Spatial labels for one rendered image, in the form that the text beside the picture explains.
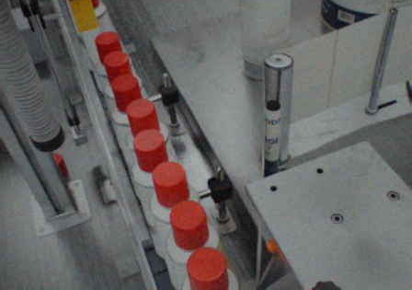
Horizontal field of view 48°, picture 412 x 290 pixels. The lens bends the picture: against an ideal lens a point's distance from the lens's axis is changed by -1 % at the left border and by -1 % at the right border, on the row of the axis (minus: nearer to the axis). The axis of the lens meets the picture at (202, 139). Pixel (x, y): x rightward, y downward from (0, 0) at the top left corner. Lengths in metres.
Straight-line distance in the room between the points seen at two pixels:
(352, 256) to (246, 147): 0.44
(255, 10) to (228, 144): 0.22
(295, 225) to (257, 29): 0.51
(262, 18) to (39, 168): 0.42
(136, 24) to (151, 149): 0.71
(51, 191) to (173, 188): 0.33
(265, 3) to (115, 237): 0.43
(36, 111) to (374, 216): 0.32
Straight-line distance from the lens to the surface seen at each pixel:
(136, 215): 0.58
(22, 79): 0.47
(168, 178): 0.45
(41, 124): 0.50
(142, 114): 0.52
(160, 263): 0.64
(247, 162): 0.73
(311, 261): 0.33
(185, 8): 1.19
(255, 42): 0.83
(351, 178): 0.37
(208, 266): 0.39
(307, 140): 0.76
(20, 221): 0.81
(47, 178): 0.71
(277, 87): 0.61
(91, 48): 0.83
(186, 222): 0.42
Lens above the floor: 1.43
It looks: 46 degrees down
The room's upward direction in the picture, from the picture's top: 7 degrees counter-clockwise
